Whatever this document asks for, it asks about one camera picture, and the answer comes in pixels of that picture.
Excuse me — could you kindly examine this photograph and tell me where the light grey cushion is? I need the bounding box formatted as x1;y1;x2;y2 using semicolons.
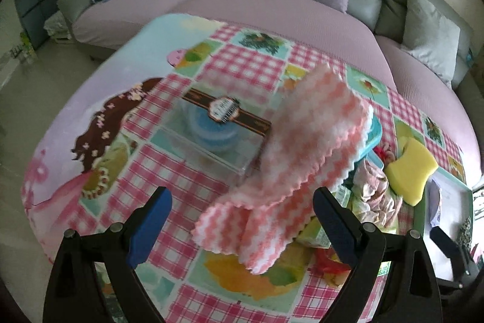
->
401;0;462;89

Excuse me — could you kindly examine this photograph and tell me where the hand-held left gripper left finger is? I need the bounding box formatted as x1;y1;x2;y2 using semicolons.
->
42;186;174;323

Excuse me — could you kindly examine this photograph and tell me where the green packet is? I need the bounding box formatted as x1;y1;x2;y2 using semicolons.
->
295;187;353;250

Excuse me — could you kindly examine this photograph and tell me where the grey sofa with purple cover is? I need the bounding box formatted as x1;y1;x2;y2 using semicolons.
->
57;0;484;172

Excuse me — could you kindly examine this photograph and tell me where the clear plastic box brown label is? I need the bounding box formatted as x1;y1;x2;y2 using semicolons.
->
157;86;273;187

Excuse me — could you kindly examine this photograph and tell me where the yellow sponge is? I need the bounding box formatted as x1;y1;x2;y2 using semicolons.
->
384;137;439;206

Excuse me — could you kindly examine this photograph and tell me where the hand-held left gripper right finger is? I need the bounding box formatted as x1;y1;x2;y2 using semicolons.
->
313;187;443;323

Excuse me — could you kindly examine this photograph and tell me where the white cloth bundle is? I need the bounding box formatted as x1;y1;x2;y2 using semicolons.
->
43;11;72;44

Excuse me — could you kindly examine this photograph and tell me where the red soft item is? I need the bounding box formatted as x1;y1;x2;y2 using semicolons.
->
310;247;354;288
372;143;394;162

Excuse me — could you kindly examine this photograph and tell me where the black white spotted cloth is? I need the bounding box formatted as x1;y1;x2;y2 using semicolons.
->
471;187;484;221

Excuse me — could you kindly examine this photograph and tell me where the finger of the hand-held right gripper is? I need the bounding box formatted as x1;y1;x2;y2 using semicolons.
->
430;226;467;271

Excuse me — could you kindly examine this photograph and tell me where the pink floral cloth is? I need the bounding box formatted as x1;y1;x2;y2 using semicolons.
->
350;157;401;235

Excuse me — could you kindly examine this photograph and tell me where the teal plastic tray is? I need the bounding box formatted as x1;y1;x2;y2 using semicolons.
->
353;117;383;162

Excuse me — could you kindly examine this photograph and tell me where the pink white wavy dishcloth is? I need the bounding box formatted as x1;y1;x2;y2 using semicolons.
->
190;63;375;276

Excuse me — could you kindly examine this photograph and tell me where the printed checkered blanket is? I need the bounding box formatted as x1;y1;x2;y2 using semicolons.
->
21;13;477;323

